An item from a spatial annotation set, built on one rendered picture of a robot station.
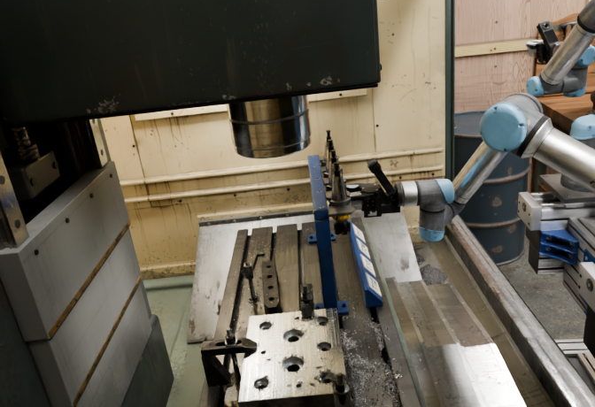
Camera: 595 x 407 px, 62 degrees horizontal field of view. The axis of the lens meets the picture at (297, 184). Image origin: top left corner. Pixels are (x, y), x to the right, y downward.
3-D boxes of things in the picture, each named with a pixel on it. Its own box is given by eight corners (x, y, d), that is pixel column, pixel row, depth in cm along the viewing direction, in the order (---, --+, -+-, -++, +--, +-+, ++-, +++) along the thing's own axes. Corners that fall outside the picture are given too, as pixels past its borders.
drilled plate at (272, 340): (337, 323, 130) (336, 307, 128) (350, 410, 103) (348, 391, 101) (251, 332, 130) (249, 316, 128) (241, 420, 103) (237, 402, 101)
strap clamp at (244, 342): (262, 372, 122) (253, 322, 116) (261, 381, 118) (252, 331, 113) (210, 377, 122) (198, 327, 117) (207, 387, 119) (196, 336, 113)
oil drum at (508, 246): (501, 220, 369) (506, 105, 337) (542, 261, 313) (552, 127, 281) (421, 230, 369) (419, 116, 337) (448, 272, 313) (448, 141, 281)
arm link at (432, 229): (452, 231, 155) (454, 199, 151) (437, 246, 148) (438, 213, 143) (429, 225, 160) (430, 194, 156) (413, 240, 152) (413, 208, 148)
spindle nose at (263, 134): (235, 141, 107) (226, 86, 102) (307, 131, 107) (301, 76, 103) (233, 164, 92) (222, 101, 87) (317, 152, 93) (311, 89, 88)
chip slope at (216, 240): (403, 251, 222) (400, 199, 213) (449, 358, 157) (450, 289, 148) (208, 272, 225) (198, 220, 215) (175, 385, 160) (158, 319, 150)
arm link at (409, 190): (417, 186, 142) (411, 176, 149) (401, 188, 142) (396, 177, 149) (417, 210, 144) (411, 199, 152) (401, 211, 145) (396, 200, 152)
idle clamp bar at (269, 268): (277, 276, 162) (276, 259, 160) (283, 325, 138) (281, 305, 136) (263, 278, 162) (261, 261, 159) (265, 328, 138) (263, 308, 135)
